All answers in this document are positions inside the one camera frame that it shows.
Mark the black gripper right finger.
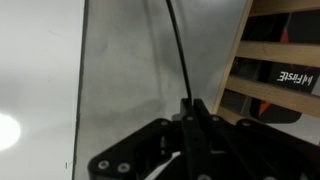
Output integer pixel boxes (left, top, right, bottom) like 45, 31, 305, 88
193, 99, 320, 180

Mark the black charger cable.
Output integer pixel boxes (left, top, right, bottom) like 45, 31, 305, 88
165, 0, 193, 101

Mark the left wooden chair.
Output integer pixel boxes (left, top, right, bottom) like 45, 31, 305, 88
218, 0, 320, 118

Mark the white whiteboard mat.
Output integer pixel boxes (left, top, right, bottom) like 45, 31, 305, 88
0, 0, 84, 180

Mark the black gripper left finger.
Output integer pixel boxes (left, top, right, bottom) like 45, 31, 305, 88
87, 98, 195, 180

